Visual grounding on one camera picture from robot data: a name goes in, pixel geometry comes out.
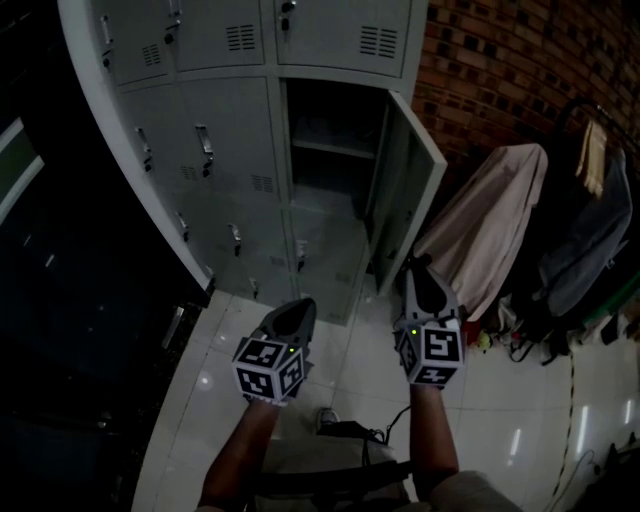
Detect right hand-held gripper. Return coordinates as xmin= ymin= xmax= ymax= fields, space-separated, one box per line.
xmin=393 ymin=253 xmax=468 ymax=391

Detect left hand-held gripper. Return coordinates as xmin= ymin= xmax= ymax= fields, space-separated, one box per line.
xmin=231 ymin=297 xmax=318 ymax=407

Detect grey metal locker door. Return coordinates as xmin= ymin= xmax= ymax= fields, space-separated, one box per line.
xmin=367 ymin=91 xmax=450 ymax=298

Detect grey metal locker cabinet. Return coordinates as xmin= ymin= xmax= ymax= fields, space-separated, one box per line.
xmin=57 ymin=0 xmax=450 ymax=327

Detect person's left forearm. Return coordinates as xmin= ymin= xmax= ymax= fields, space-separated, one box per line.
xmin=198 ymin=399 xmax=282 ymax=511

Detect person's right forearm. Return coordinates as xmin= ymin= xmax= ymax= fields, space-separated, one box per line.
xmin=408 ymin=384 xmax=461 ymax=489

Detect light long coat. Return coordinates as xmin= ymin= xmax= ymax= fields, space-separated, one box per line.
xmin=413 ymin=142 xmax=550 ymax=322

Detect person's white shoe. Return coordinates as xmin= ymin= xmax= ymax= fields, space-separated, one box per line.
xmin=316 ymin=406 xmax=343 ymax=431

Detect black power box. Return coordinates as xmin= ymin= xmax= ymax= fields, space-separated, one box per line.
xmin=316 ymin=420 xmax=375 ymax=442

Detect person's grey trousers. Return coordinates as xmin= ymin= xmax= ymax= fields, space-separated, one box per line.
xmin=253 ymin=433 xmax=412 ymax=512

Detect grey hooded jacket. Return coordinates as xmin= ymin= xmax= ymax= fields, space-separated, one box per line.
xmin=538 ymin=148 xmax=635 ymax=317

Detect green garment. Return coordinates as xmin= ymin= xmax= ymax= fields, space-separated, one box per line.
xmin=583 ymin=271 xmax=640 ymax=327

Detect person's light shirt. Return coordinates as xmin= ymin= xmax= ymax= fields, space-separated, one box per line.
xmin=423 ymin=468 xmax=527 ymax=512

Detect beige patterned garment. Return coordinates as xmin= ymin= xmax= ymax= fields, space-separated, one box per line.
xmin=573 ymin=118 xmax=610 ymax=200

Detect black clothes rack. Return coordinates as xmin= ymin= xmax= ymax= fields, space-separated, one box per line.
xmin=553 ymin=96 xmax=640 ymax=154

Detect black bag with straps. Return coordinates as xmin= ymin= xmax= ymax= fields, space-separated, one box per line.
xmin=508 ymin=299 xmax=575 ymax=367

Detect black cable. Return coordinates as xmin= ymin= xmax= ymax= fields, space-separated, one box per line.
xmin=363 ymin=403 xmax=415 ymax=447

